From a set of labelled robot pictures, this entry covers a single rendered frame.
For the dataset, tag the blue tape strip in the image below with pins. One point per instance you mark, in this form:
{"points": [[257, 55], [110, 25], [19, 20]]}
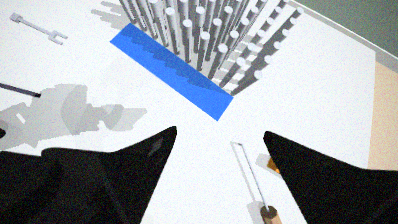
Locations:
{"points": [[175, 72]]}

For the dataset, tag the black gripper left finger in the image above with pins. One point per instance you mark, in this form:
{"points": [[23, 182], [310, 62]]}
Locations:
{"points": [[129, 175]]}

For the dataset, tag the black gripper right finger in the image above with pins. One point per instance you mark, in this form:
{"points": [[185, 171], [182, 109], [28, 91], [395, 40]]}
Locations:
{"points": [[331, 191]]}

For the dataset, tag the red-handled screwdriver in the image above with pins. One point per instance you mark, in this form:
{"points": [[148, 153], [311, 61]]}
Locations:
{"points": [[2, 133]]}

